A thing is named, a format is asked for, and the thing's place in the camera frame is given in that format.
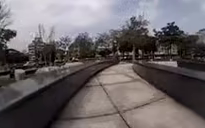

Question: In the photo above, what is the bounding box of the dark low building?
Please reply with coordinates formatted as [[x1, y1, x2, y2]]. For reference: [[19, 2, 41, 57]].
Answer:
[[3, 48, 30, 66]]

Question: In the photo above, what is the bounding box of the low dark concrete wall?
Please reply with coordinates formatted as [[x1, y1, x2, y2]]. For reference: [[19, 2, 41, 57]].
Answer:
[[132, 60, 205, 125], [0, 59, 120, 128]]

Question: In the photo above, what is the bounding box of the row of trees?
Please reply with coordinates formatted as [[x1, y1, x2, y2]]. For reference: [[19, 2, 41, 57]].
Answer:
[[29, 14, 205, 64]]

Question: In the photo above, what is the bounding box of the grey concrete slab path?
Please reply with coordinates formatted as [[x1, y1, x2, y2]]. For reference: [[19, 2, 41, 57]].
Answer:
[[49, 62, 205, 128]]

